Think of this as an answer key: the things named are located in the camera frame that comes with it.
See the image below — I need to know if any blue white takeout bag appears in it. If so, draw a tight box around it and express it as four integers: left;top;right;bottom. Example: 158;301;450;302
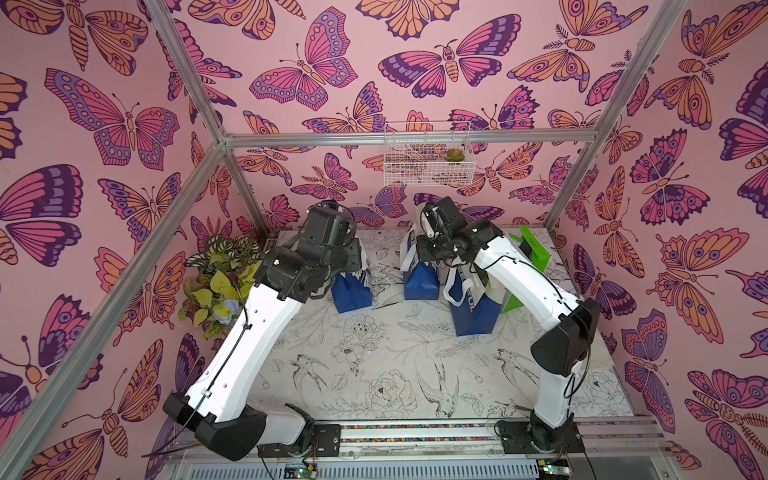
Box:
443;265;506;337

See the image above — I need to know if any green white takeout bag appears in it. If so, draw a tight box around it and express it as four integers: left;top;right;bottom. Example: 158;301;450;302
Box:
501;225;552;314

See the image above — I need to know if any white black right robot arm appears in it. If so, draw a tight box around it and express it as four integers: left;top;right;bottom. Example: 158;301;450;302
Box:
416;197;600;453

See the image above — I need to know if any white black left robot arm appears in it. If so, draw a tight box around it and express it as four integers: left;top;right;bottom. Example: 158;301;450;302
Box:
163;200;363;461

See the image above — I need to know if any small succulent in basket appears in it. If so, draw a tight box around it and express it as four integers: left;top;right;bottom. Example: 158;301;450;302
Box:
444;148;466;163

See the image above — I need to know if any artificial potted plant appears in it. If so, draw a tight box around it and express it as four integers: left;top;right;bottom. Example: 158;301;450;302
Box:
178;234;263;340

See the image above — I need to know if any white wire basket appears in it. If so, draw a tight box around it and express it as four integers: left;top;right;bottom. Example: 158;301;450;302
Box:
381;130;477;189

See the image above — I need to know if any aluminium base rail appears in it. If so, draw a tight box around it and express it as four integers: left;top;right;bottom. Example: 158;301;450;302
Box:
160;417;686;479

